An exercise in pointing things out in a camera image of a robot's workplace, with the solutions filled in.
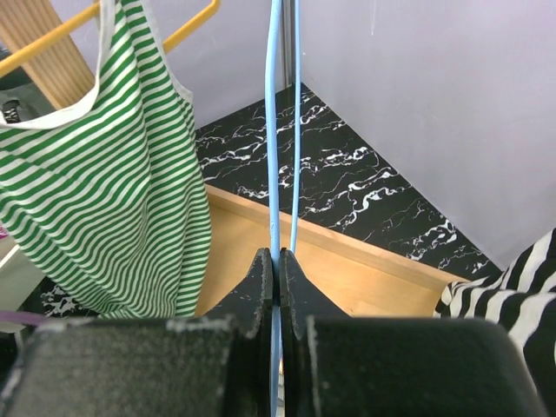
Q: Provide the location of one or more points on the green white striped top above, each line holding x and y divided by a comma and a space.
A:
106, 197

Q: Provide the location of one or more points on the black white striped tank top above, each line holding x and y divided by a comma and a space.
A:
521, 300

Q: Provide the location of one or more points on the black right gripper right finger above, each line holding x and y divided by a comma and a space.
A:
338, 365

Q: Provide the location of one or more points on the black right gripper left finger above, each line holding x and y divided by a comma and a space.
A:
214, 365

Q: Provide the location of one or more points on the blue wire hanger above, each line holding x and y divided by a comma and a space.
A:
273, 174

